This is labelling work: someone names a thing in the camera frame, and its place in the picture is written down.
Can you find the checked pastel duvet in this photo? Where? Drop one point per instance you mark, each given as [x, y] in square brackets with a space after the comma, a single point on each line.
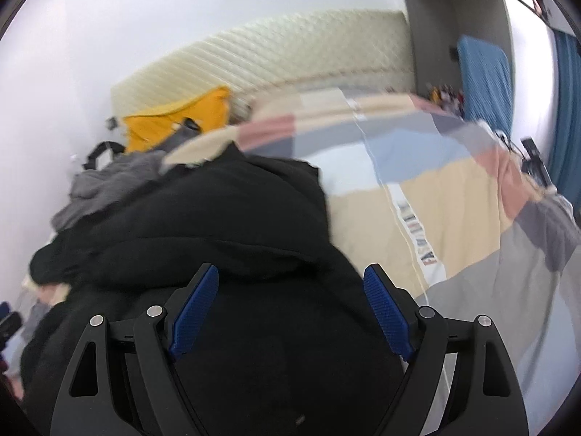
[454, 190]

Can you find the black jacket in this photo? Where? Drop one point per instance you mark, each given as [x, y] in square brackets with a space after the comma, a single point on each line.
[227, 218]

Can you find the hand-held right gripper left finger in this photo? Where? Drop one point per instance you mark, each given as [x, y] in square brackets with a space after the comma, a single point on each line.
[193, 313]

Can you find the blue curtain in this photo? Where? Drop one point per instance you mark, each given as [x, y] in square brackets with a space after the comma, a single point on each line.
[565, 113]

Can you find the cream quilted headboard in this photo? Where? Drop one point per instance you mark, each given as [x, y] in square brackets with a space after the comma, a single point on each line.
[295, 50]

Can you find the white grey wardrobe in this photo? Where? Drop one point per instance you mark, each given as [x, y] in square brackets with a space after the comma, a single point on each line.
[454, 0]

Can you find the blue towel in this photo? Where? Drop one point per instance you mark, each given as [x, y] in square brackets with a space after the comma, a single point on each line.
[483, 81]

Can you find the yellow pillow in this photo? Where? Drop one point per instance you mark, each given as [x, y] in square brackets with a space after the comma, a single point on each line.
[154, 127]

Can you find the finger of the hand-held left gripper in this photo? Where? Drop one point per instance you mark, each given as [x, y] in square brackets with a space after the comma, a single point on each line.
[10, 321]

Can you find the dark wall switch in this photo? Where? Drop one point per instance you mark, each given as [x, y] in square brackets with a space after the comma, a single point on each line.
[453, 51]

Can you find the grey fleece robe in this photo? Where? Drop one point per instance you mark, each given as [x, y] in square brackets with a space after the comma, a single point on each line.
[100, 190]

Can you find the cluster of small bottles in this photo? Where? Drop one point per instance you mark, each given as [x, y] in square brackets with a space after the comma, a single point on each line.
[447, 96]

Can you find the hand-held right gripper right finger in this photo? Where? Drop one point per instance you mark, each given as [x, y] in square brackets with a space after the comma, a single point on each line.
[388, 313]

